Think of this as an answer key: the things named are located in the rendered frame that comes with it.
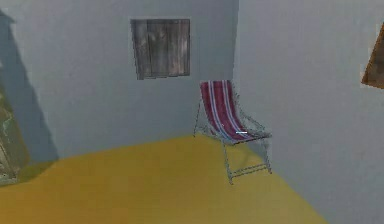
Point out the red striped folding chair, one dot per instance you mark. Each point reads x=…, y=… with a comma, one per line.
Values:
x=220, y=110

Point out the brown framed picture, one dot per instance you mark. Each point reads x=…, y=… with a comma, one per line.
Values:
x=375, y=65

